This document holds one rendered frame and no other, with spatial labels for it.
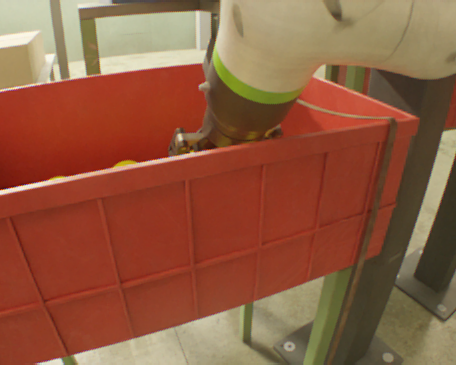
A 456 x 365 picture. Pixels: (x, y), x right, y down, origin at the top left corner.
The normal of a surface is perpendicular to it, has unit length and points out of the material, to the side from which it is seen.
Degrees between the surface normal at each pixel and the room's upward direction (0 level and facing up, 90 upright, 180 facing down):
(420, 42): 113
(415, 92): 90
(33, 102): 90
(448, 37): 102
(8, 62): 90
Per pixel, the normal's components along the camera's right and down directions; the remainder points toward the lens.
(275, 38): -0.35, 0.86
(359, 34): 0.22, 0.80
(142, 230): 0.40, 0.46
